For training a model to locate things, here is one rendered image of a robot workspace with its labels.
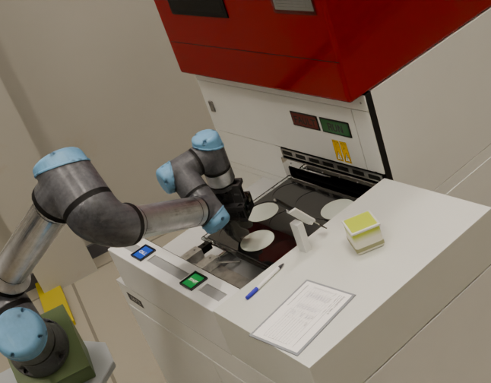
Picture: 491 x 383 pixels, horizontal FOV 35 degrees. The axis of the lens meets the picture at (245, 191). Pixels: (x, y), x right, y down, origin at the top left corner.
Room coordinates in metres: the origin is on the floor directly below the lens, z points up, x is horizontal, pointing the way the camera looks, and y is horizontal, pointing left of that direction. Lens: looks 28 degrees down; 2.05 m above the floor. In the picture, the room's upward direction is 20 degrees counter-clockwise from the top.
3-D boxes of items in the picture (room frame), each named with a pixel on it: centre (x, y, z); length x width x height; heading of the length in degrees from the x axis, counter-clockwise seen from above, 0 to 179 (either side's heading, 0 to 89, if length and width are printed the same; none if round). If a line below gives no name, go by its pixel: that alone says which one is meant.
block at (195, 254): (1.89, 0.22, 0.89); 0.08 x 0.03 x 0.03; 119
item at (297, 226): (1.63, -0.11, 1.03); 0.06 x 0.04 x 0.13; 119
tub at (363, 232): (1.55, -0.23, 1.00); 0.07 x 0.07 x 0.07; 3
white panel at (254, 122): (2.17, -0.18, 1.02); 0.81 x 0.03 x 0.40; 29
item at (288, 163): (2.01, -0.26, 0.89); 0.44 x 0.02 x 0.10; 29
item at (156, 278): (1.78, 0.27, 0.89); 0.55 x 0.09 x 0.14; 29
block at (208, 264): (1.82, 0.18, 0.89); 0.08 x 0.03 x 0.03; 119
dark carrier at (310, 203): (1.90, -0.08, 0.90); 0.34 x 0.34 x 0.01; 29
